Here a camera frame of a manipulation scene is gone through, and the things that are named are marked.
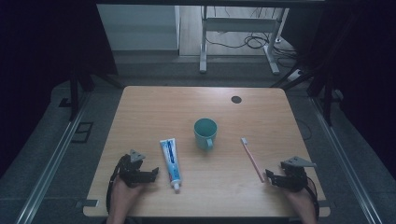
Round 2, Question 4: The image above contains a white desk frame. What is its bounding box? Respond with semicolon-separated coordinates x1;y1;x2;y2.
199;6;290;76

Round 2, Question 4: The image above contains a white power strip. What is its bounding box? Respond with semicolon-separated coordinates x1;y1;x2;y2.
287;69;304;83

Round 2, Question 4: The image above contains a teal cup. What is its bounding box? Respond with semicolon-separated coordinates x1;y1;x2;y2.
193;118;219;152

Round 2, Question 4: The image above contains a white panel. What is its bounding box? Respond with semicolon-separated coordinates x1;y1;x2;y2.
96;4;181;51

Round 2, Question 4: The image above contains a white and blue toothpaste tube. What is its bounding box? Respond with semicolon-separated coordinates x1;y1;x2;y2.
159;137;182;194

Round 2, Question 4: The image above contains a black metal stand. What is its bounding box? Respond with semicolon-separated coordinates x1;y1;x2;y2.
68;63;125;122
270;59;335;127

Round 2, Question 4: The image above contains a black floor cable bundle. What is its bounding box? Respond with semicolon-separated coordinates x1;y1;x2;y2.
205;31;298;69

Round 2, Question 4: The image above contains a person's right hand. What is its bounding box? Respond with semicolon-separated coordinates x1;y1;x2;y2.
283;188;315;217

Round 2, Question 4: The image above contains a dark curtain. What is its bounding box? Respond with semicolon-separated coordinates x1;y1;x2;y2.
281;0;396;172
0;0;119;178

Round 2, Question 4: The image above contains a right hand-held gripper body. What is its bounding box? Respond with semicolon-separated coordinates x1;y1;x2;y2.
278;156;318;193

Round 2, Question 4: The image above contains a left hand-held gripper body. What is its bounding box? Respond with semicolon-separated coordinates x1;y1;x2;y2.
117;148;148;189

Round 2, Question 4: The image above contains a grey tape strip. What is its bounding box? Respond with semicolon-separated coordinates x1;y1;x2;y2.
75;199;100;210

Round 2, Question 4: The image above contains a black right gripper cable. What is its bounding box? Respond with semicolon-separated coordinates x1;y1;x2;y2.
306;176;321;220

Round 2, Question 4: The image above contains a pink toothbrush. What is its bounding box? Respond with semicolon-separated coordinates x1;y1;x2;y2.
240;137;266;184

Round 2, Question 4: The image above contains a thin black floor cable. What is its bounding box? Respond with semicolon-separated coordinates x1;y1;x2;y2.
294;117;313;141

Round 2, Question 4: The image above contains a metal floor rail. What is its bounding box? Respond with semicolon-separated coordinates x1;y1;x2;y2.
14;91;92;224
308;96;376;224

